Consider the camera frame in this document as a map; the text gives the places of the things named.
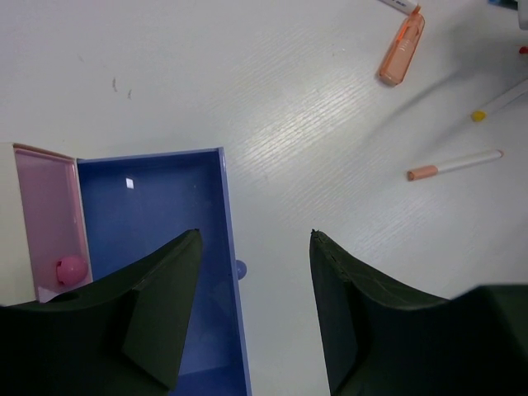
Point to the pink drawer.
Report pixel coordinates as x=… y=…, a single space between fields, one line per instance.
x=54 y=220

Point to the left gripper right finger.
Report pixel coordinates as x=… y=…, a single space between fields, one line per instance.
x=382 y=337

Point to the orange capped marker pen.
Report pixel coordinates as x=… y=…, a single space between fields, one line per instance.
x=407 y=7

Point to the cream drawer organizer box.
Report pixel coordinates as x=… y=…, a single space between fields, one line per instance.
x=17 y=285

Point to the yellow capped pen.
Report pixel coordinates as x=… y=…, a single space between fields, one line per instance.
x=499 y=102

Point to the white pen orange cap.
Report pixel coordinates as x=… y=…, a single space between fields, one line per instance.
x=454 y=165

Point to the purple-blue drawer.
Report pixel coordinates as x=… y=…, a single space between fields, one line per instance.
x=132 y=206

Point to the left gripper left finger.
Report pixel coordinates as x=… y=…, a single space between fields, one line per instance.
x=121 y=335

